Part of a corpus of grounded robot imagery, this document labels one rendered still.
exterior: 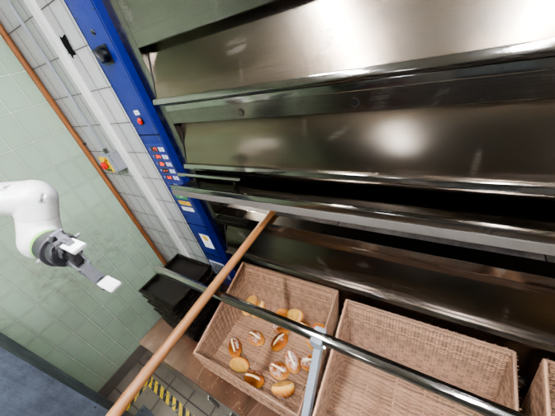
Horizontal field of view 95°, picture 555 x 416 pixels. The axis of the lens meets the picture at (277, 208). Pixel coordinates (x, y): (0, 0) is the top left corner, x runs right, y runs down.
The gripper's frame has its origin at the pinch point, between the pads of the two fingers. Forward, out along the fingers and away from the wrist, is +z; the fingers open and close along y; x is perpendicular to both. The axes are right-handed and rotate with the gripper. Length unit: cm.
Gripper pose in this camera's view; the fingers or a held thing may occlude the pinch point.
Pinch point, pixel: (97, 268)
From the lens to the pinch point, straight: 74.4
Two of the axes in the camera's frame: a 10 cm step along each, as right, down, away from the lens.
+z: 8.5, 1.2, -5.1
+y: 2.2, 8.0, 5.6
